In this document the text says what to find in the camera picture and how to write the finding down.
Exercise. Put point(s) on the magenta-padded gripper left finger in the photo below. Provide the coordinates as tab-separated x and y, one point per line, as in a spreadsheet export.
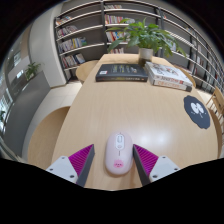
77	160

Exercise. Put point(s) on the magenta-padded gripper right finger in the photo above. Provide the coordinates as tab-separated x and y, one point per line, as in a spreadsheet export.
148	160

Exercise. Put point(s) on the pink computer mouse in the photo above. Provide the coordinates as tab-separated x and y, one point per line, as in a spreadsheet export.
119	156

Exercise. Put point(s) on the dark round mouse pad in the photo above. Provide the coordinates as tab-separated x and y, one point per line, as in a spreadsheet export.
197	111

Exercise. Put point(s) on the grey partition counter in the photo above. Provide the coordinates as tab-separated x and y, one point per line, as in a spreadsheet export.
26	106

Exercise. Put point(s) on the white book with red lettering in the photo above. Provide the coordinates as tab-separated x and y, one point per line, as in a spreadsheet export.
166	84

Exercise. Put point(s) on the large white book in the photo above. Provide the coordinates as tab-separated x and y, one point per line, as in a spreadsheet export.
166	73

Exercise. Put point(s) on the wooden slat chair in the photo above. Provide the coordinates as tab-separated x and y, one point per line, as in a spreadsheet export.
216	101

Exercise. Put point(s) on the black book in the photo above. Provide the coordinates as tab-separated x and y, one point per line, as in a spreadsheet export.
121	71

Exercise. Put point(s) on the small green background plant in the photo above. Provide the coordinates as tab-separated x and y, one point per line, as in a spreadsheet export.
32	70

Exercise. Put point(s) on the green potted plant white pot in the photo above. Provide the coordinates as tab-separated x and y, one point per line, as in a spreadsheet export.
145	40

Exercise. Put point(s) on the grey bookshelf unit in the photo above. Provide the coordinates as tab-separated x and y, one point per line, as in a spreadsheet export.
83	36

